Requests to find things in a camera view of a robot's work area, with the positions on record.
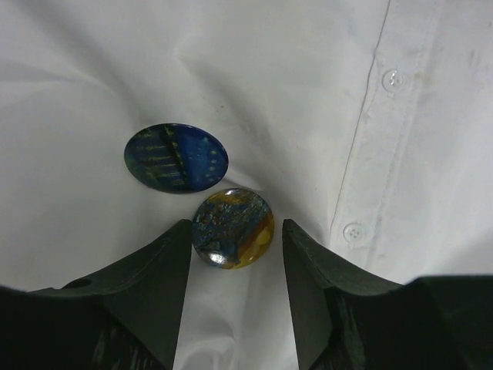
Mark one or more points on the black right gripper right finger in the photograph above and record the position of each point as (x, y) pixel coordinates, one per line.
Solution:
(347, 318)

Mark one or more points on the blue yellow round brooch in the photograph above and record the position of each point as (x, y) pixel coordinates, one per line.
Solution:
(232, 228)

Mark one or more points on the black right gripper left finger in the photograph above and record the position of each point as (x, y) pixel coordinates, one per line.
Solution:
(124, 316)

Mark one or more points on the white shirt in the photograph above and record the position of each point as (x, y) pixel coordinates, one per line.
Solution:
(367, 123)

